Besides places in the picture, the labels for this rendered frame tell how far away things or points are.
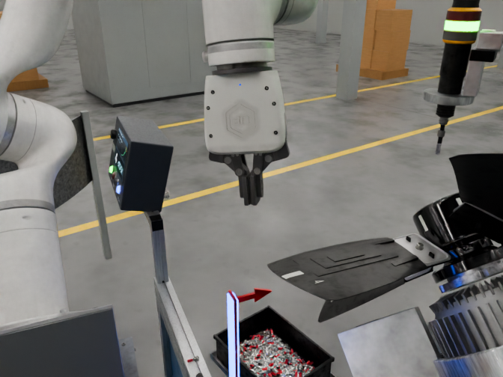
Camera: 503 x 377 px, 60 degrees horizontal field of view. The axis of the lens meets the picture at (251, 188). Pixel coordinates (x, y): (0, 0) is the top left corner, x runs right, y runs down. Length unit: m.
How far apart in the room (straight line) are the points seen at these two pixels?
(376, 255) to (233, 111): 0.36
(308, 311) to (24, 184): 1.92
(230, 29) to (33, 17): 0.42
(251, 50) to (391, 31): 8.40
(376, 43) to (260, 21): 8.60
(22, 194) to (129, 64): 6.05
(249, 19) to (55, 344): 0.49
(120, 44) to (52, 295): 6.08
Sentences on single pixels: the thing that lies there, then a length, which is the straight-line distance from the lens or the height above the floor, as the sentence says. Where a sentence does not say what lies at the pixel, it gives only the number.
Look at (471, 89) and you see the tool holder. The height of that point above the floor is 1.46.
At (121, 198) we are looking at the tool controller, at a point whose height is 1.10.
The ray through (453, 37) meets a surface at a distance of 0.69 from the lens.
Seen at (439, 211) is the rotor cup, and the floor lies 1.24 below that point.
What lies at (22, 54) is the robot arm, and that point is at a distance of 0.84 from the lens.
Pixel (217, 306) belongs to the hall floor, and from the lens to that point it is 2.49.
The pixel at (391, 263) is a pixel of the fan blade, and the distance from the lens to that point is 0.75.
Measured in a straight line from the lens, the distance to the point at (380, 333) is 0.86.
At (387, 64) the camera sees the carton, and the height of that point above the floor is 0.28.
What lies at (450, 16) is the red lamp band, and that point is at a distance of 0.69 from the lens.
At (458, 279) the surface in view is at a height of 1.15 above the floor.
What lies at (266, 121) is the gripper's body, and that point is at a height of 1.45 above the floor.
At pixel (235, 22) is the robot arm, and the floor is 1.56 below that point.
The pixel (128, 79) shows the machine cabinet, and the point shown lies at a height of 0.38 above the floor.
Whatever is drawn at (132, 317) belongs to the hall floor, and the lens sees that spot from 2.50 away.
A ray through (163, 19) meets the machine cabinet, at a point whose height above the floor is 1.18.
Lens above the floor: 1.59
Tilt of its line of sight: 25 degrees down
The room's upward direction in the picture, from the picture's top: straight up
